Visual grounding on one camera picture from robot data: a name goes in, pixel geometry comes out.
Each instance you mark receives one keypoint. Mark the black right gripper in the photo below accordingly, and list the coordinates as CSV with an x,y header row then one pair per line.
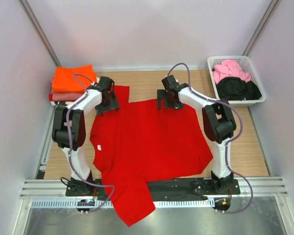
x,y
161,94

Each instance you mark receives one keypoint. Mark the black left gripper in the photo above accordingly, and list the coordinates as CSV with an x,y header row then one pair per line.
x,y
113,105

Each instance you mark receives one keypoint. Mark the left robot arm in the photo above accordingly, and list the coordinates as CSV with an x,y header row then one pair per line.
x,y
69,131

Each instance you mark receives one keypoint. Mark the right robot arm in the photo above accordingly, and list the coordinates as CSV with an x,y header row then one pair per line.
x,y
218,122

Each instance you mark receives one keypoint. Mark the folded orange t shirt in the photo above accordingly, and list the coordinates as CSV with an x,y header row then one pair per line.
x,y
64,81

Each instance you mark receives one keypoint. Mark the black t shirt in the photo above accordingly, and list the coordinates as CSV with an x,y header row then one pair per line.
x,y
233,88

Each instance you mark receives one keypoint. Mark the white plastic laundry basket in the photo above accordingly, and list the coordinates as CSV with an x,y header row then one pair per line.
x,y
247,66

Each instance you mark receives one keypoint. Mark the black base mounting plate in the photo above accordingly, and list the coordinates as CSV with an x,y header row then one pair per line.
x,y
181,189

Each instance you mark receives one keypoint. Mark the aluminium rail frame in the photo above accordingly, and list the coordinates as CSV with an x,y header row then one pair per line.
x,y
42,188

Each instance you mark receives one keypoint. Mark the slotted white cable duct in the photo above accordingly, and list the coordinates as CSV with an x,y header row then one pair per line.
x,y
88,203

